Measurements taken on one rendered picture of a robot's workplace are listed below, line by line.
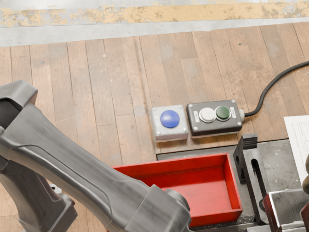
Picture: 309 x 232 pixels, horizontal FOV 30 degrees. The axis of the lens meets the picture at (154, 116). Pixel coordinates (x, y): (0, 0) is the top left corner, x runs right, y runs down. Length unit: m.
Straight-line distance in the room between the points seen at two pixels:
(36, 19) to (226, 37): 1.30
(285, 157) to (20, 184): 0.60
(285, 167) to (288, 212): 0.32
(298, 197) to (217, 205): 0.26
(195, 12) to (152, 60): 1.29
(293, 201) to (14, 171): 0.42
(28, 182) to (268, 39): 0.73
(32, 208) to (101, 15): 1.70
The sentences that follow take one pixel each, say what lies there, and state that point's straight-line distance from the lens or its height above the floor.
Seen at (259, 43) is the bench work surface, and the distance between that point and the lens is 1.36.
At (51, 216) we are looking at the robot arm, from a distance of 0.93.
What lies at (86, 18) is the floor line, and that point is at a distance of 2.50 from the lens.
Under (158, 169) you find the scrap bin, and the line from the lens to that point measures 1.12.
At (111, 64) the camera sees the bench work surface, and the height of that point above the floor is 0.90.
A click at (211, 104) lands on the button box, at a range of 1.21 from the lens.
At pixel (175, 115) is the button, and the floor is 0.94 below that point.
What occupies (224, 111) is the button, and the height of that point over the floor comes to 0.94.
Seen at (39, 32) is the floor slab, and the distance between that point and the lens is 2.47.
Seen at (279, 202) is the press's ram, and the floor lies 1.14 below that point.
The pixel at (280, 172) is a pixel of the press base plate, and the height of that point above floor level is 0.90.
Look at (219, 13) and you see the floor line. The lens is 2.58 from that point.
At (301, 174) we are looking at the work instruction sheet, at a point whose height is 0.90.
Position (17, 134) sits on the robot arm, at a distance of 0.69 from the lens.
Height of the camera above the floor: 1.95
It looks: 60 degrees down
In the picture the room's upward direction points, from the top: 9 degrees clockwise
